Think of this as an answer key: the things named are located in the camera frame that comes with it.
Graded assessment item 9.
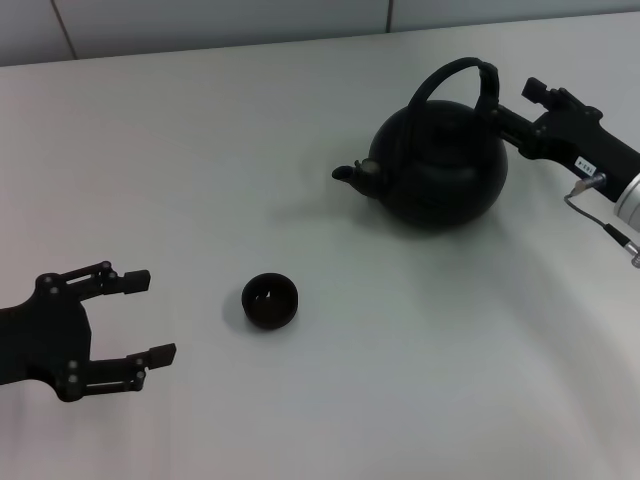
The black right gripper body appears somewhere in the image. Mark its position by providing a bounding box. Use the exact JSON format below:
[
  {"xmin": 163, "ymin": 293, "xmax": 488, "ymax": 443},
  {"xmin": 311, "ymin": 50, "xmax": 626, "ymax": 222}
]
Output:
[{"xmin": 519, "ymin": 107, "xmax": 640, "ymax": 202}]

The black round teapot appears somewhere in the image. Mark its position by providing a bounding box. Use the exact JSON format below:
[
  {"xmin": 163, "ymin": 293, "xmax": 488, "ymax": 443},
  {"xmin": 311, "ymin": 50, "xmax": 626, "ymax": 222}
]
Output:
[{"xmin": 330, "ymin": 56, "xmax": 509, "ymax": 235}]

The small dark teacup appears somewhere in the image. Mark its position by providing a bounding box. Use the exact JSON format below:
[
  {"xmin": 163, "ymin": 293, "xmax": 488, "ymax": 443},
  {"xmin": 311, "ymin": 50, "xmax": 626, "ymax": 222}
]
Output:
[{"xmin": 241, "ymin": 272, "xmax": 300, "ymax": 331}]

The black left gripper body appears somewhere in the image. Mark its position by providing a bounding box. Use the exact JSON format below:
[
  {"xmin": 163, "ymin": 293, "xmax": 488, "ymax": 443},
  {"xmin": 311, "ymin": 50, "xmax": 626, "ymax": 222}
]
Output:
[{"xmin": 0, "ymin": 272, "xmax": 94, "ymax": 403}]

